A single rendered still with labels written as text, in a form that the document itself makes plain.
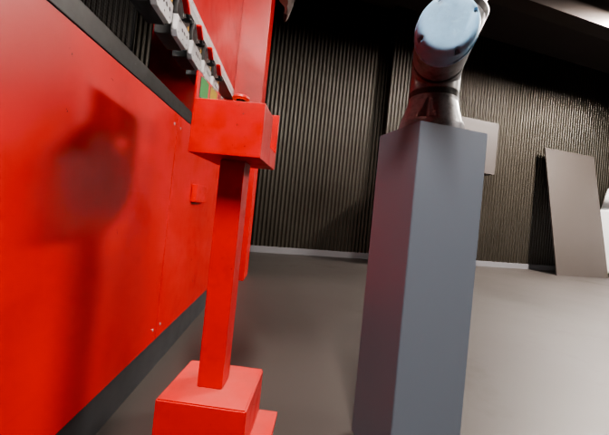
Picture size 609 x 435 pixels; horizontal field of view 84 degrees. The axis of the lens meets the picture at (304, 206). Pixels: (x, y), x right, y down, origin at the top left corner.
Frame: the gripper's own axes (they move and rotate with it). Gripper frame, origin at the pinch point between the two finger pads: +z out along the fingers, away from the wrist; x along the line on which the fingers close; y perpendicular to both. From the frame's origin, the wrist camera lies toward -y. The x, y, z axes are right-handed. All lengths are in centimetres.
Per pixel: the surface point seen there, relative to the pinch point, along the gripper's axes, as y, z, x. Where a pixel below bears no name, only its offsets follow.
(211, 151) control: -27.0, 29.7, 20.5
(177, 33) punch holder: 52, 21, -4
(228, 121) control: -25.5, 22.8, 18.0
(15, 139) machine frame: -30, 30, 54
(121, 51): -4.0, 20.3, 33.6
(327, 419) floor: -75, 82, -10
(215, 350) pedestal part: -50, 69, 17
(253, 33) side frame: 148, 16, -106
